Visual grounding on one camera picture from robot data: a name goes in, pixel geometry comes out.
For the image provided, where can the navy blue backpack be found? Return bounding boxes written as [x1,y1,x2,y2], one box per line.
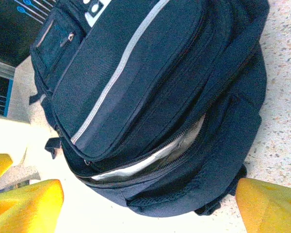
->
[29,0,270,218]

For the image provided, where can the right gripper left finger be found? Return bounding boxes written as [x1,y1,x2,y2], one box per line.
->
[0,179,65,233]

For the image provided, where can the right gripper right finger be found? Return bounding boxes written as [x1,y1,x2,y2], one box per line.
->
[236,178,291,233]

